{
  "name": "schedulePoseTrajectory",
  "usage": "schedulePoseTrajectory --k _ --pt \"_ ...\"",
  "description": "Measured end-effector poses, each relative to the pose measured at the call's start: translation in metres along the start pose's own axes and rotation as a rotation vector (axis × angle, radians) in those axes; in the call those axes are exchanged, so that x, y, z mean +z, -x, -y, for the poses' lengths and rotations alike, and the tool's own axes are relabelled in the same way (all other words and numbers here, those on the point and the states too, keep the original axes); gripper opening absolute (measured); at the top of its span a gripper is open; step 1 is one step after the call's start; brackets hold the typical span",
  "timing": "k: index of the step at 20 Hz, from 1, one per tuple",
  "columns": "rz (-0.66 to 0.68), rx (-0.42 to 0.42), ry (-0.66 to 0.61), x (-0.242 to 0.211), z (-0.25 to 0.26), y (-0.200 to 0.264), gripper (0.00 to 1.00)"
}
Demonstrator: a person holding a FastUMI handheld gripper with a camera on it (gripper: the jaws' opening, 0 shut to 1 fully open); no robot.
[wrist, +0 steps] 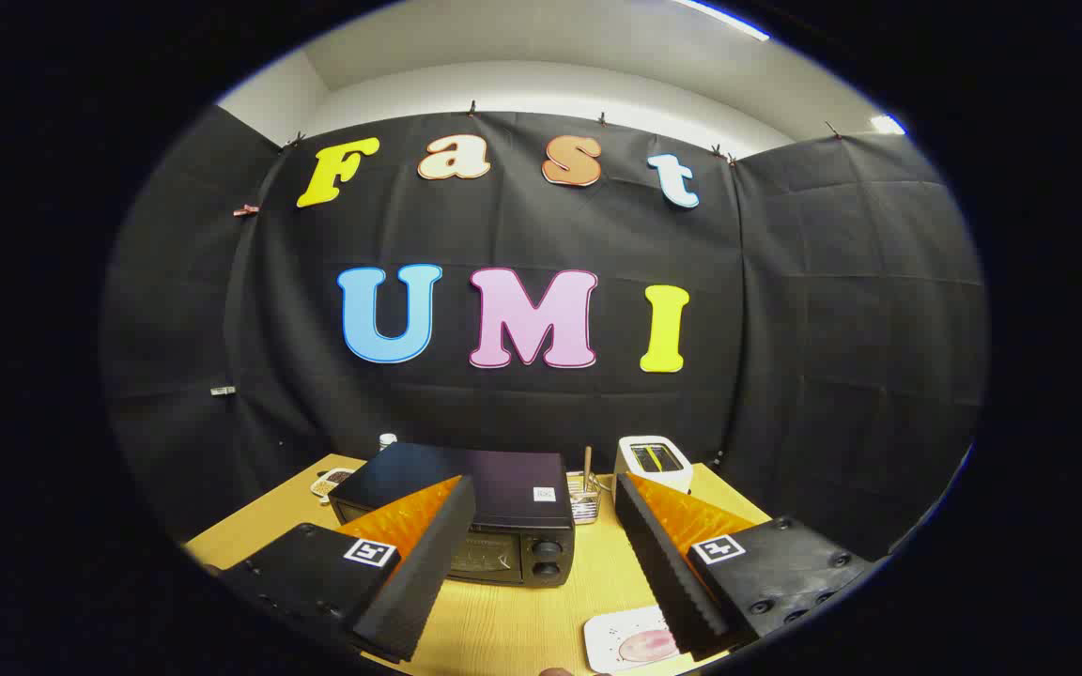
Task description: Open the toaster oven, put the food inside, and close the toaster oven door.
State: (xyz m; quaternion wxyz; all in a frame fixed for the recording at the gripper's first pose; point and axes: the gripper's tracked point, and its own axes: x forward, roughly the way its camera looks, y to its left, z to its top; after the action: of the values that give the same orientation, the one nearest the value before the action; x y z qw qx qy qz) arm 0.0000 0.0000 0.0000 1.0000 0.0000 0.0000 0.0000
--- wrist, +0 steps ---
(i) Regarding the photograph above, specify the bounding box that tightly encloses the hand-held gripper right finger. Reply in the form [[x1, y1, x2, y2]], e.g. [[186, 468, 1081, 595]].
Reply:
[[614, 472, 875, 663]]

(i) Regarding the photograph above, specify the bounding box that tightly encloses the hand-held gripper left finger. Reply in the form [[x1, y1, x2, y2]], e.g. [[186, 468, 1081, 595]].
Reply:
[[219, 474, 478, 664]]

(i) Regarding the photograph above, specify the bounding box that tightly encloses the pink ham slice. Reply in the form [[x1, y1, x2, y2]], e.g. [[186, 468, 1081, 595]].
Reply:
[[618, 629, 680, 663]]

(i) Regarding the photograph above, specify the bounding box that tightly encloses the white square plate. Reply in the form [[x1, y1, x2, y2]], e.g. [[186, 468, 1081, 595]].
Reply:
[[583, 606, 692, 675]]

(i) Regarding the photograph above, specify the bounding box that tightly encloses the black toaster oven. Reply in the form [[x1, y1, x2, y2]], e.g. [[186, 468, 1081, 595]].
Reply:
[[328, 442, 577, 589]]

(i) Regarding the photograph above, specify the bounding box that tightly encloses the white bread toaster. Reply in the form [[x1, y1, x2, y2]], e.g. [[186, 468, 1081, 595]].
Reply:
[[613, 436, 694, 497]]

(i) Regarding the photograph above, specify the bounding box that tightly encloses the small white dish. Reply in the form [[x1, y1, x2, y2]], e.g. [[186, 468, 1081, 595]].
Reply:
[[310, 468, 357, 500]]

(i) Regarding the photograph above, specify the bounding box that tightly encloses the black backdrop cloth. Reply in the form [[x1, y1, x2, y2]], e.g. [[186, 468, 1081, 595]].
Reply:
[[101, 105, 988, 564]]

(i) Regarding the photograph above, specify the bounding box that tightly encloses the wire basket holder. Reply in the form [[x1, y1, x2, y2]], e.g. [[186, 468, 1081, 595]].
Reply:
[[566, 472, 603, 525]]

